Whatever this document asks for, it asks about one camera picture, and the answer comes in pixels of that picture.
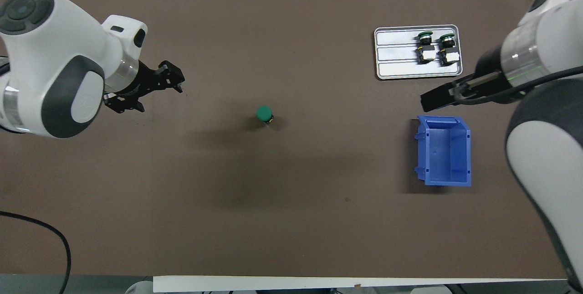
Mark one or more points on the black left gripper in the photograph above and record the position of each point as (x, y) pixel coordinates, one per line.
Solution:
(143, 82)

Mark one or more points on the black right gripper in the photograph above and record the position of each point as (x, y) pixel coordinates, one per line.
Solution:
(491, 64)

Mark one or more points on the green push button switch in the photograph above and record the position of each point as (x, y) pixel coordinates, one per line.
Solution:
(263, 113)
(426, 48)
(447, 50)

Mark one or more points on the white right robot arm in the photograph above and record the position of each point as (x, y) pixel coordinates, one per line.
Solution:
(546, 148)

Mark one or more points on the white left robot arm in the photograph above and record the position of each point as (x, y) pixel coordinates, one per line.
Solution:
(54, 43)

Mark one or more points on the blue plastic bin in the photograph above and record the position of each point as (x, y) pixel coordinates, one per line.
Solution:
(446, 152)

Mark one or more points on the grey metal tray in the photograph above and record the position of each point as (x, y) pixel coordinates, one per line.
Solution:
(396, 57)

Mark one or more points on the brown table mat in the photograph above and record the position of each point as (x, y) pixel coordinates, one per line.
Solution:
(273, 34)

